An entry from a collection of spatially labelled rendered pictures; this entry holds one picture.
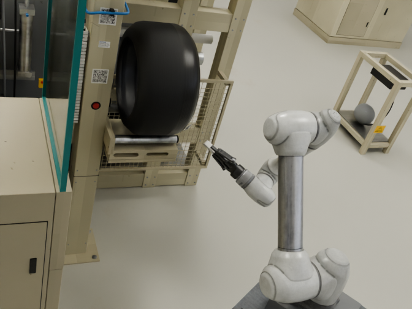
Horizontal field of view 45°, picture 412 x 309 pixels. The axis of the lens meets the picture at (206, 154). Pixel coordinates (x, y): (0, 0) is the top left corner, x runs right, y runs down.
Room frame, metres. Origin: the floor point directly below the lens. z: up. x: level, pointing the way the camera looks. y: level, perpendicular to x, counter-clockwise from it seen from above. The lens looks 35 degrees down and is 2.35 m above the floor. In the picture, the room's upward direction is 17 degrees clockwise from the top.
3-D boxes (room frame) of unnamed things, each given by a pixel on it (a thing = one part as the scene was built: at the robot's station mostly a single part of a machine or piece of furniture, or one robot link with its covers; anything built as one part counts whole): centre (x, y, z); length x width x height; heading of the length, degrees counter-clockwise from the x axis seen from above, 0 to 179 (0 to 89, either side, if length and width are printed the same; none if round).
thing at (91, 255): (2.04, 0.60, 0.01); 0.27 x 0.27 x 0.02; 30
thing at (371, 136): (4.51, -1.41, 0.40); 0.60 x 0.35 x 0.80; 32
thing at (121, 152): (2.07, 0.32, 0.83); 0.36 x 0.09 x 0.06; 120
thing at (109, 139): (2.10, 0.55, 0.90); 0.40 x 0.03 x 0.10; 30
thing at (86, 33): (1.98, 0.66, 1.19); 0.05 x 0.04 x 0.48; 30
